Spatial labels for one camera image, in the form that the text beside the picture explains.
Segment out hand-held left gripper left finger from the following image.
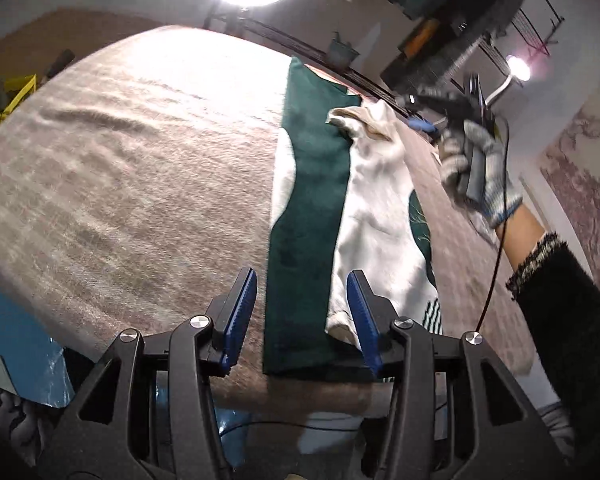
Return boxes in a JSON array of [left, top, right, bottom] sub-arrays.
[[37, 266, 258, 480]]

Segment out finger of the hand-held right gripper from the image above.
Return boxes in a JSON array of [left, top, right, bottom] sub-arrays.
[[406, 118, 448, 136], [401, 87, 462, 112]]

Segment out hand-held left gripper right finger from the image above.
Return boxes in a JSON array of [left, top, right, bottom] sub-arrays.
[[346, 269, 566, 480]]

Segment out green and white garment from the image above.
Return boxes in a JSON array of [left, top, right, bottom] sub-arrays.
[[262, 55, 446, 378]]

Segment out person's right forearm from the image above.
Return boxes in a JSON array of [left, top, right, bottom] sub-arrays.
[[492, 205, 600, 461]]

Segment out person's right hand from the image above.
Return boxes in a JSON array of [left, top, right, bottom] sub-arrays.
[[437, 120, 524, 229]]

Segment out black storage rack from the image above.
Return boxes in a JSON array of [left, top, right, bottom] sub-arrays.
[[380, 0, 532, 92]]

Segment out small gooseneck lamp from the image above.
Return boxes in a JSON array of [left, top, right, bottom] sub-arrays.
[[485, 54, 532, 107]]

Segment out white cloth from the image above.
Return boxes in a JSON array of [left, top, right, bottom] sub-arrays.
[[297, 410, 362, 461]]

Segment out beige textured blanket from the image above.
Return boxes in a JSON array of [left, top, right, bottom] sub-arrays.
[[0, 25, 546, 426]]

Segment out blue plastic sheet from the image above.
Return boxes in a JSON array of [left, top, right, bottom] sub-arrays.
[[0, 282, 76, 406]]

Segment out grey patterned cloth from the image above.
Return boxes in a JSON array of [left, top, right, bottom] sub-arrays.
[[0, 385, 66, 467]]

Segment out yellow crate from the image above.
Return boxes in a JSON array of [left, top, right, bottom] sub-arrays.
[[0, 62, 38, 146]]

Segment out wall tapestry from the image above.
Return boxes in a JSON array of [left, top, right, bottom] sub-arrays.
[[537, 95, 600, 281]]

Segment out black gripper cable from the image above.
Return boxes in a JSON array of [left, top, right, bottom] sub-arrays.
[[472, 115, 512, 336]]

